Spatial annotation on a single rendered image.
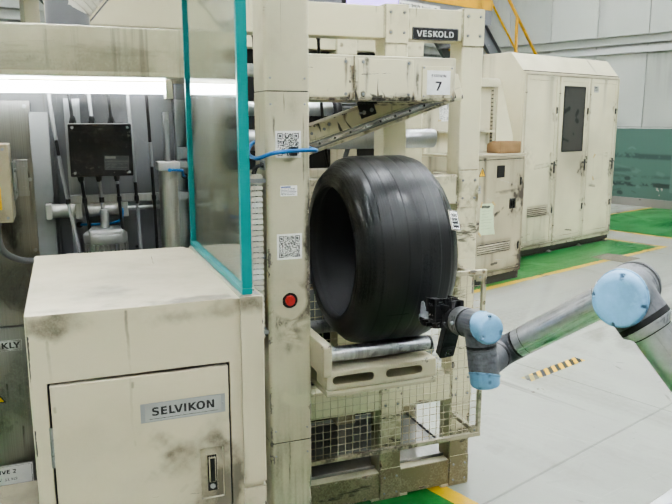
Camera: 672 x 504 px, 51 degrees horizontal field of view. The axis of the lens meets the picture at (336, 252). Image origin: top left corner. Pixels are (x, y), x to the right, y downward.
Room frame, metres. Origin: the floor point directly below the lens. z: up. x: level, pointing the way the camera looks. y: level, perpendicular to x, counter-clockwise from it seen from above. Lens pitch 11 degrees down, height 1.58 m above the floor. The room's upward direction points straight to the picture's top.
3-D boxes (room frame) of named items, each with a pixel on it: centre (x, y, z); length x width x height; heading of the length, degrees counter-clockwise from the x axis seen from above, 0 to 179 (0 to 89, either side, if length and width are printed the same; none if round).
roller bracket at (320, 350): (2.10, 0.09, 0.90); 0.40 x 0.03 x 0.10; 21
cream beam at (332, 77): (2.49, -0.09, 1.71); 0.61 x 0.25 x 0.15; 111
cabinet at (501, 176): (6.88, -1.35, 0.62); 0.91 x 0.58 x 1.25; 130
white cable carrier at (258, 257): (1.99, 0.23, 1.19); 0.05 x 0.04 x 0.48; 21
